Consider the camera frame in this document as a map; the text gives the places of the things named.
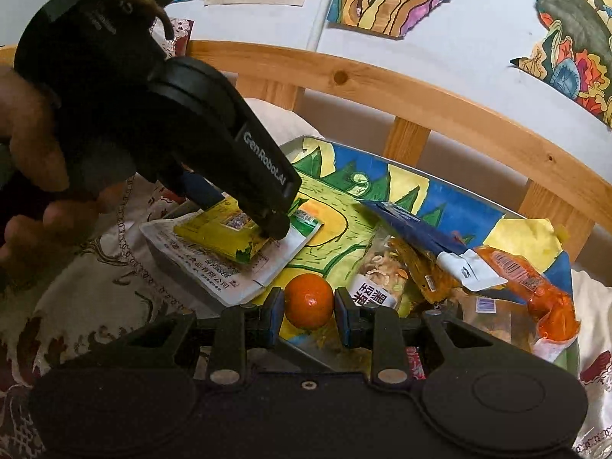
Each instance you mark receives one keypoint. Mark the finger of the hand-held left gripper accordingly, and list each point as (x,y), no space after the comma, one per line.
(275,222)
(201,191)

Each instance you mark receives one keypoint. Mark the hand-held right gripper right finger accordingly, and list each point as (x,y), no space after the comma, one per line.
(344,318)

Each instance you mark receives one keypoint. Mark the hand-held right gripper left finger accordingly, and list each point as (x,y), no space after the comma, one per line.
(273,318)

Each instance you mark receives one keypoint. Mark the orange tangerine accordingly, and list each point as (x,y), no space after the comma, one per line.
(308,301)

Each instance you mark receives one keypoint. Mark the yellow snack packet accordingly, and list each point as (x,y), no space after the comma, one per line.
(215,232)

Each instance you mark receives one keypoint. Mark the clear nut bar packet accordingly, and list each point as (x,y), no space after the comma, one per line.
(377,267)

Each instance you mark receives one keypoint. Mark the white green snack packet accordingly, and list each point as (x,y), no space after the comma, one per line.
(215,277)

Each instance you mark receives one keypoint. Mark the grey metal tray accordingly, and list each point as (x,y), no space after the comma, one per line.
(165,260)

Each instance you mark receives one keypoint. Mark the gold foil snack packet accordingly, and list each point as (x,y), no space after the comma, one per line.
(420,272)

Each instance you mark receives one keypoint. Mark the dark blue packet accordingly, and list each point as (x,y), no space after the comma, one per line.
(411,229)

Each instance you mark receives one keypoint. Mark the clear crispy snack packet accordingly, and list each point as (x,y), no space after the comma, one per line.
(497,325)

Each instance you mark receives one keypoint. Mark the orange snack packet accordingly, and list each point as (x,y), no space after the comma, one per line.
(540,296)

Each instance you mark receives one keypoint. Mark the person's left hand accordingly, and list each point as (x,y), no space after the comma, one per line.
(28,143)

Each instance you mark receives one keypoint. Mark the white pillow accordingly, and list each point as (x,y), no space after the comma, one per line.
(282,124)

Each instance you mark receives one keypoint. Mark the dinosaur drawing paper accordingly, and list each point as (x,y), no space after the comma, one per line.
(454,201)

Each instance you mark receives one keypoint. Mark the patterned satin blanket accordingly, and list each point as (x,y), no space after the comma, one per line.
(71,296)

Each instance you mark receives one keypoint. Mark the white wall pipe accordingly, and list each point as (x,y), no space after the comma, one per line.
(325,5)

